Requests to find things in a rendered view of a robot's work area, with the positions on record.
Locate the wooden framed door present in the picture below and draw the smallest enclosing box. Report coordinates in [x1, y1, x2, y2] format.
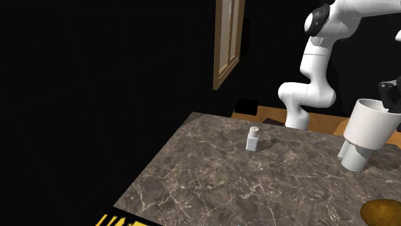
[212, 0, 246, 91]

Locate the black book with yellow print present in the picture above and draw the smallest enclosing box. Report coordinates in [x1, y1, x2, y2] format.
[94, 205, 165, 226]

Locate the white salt shaker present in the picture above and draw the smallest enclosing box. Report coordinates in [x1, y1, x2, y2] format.
[245, 126, 260, 153]

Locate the brown round potato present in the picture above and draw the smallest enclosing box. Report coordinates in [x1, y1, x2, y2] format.
[359, 198, 401, 226]

